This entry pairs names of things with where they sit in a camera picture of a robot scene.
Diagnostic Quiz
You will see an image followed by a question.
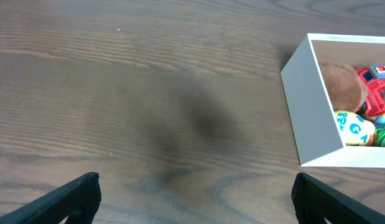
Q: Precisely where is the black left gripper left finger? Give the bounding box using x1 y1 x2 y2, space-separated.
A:
0 172 101 224

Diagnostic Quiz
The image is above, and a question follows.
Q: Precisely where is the yellow letter ball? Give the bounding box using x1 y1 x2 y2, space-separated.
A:
335 110 375 146

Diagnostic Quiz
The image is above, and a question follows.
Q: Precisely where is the brown plush bear toy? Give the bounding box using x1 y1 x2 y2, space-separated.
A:
318 60 368 112

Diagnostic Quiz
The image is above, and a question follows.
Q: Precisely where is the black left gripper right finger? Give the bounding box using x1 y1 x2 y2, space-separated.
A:
291 172 385 224

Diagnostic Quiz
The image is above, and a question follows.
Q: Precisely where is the red toy car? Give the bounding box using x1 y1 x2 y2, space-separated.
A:
355 65 385 117

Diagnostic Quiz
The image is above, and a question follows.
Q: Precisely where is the white cardboard box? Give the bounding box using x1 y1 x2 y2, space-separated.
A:
281 33 385 168

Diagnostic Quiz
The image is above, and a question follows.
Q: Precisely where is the green ribbed disc toy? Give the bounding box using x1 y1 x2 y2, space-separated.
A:
373 124 385 147

